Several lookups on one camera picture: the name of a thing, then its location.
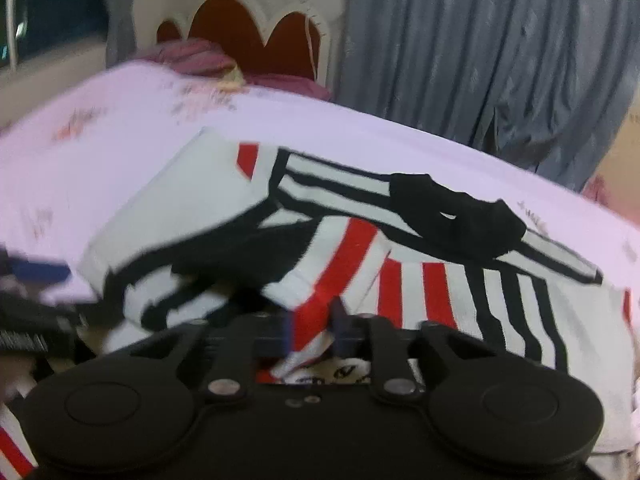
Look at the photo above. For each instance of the magenta pillow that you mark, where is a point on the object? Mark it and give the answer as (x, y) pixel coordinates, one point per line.
(200, 57)

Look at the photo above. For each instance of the red black white striped shirt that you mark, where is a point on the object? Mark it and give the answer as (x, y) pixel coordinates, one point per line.
(350, 260)

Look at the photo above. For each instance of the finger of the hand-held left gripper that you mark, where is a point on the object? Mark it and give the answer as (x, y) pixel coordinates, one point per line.
(40, 271)

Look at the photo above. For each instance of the narrow grey blue curtain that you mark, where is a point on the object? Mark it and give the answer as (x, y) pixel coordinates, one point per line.
(120, 5)

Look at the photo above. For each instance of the pink floral bed sheet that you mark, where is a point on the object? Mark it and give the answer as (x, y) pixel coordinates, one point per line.
(125, 125)

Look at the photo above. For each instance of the window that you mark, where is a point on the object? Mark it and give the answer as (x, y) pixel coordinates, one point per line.
(50, 10)

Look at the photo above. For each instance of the pink blanket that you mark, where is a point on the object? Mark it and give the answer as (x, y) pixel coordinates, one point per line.
(597, 190)

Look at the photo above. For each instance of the white headboard with red panels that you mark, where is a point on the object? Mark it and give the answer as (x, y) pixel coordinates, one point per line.
(240, 25)

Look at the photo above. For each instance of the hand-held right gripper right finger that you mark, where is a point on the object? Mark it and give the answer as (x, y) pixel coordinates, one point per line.
(340, 327)

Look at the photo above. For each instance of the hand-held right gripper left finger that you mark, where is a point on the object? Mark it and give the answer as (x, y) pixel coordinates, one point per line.
(287, 334)

